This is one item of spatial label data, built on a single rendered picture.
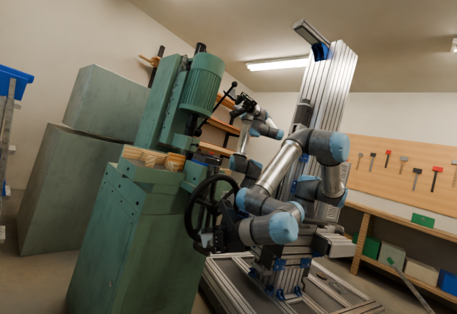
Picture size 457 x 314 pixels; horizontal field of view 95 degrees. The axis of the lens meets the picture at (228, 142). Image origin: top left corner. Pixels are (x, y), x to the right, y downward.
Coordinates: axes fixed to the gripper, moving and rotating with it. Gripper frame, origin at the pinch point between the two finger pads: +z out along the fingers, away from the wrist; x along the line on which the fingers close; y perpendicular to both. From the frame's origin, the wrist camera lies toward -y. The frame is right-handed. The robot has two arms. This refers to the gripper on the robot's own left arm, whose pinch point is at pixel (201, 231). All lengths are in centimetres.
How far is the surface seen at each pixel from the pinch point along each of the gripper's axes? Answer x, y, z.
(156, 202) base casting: -7.0, -13.3, 19.6
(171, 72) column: -1, -86, 18
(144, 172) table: -15.6, -23.4, 13.8
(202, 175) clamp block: 5.4, -22.0, 3.6
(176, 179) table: -0.5, -22.3, 14.4
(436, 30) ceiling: 193, -154, -125
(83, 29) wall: -27, -248, 173
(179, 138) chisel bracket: 6, -47, 21
